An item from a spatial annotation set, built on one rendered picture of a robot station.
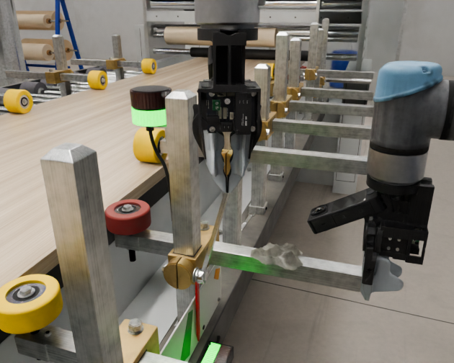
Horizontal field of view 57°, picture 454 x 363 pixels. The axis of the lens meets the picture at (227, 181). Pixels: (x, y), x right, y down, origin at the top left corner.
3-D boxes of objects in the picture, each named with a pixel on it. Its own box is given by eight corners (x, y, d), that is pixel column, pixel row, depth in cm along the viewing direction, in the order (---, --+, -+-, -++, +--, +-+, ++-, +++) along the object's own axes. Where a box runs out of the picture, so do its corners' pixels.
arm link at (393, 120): (455, 68, 47) (375, 65, 50) (437, 159, 52) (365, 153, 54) (447, 60, 54) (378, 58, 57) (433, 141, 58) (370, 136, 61)
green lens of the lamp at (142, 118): (179, 117, 64) (179, 104, 63) (162, 127, 59) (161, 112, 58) (144, 114, 66) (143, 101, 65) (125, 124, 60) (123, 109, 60)
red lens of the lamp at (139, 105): (179, 101, 63) (178, 86, 62) (161, 110, 58) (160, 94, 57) (143, 99, 65) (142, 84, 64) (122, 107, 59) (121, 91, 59)
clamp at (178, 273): (219, 249, 78) (219, 225, 76) (192, 293, 66) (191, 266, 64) (192, 244, 80) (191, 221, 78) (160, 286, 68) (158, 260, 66)
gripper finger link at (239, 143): (228, 206, 53) (228, 135, 50) (226, 189, 59) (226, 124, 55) (253, 205, 53) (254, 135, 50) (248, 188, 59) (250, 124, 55)
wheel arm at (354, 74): (372, 78, 195) (374, 70, 194) (372, 79, 192) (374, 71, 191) (268, 73, 210) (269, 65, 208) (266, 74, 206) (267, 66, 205)
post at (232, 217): (241, 271, 101) (243, 68, 82) (236, 279, 98) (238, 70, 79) (227, 269, 102) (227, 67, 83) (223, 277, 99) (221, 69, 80)
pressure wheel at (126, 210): (161, 252, 82) (157, 199, 77) (141, 275, 75) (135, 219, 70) (125, 245, 84) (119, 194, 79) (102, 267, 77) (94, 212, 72)
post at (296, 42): (293, 164, 166) (302, 37, 147) (292, 167, 163) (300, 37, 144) (285, 163, 167) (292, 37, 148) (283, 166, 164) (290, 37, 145)
